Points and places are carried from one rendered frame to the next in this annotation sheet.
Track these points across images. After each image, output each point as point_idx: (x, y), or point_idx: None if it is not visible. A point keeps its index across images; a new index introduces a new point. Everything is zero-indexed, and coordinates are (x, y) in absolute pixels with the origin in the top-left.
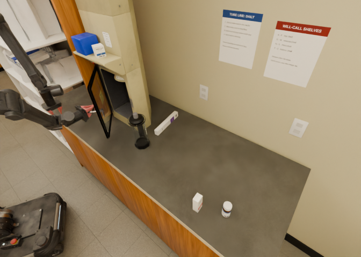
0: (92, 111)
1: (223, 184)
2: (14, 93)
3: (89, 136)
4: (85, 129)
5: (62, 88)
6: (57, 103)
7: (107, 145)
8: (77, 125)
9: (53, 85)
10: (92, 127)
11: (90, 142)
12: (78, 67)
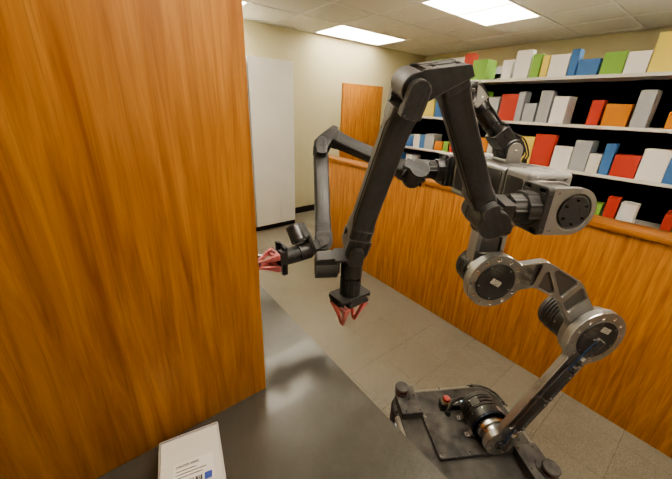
0: (261, 254)
1: None
2: (314, 141)
3: (293, 338)
4: (301, 359)
5: (315, 270)
6: (336, 290)
7: (262, 313)
8: (323, 376)
9: (329, 255)
10: (286, 358)
11: (291, 324)
12: (256, 240)
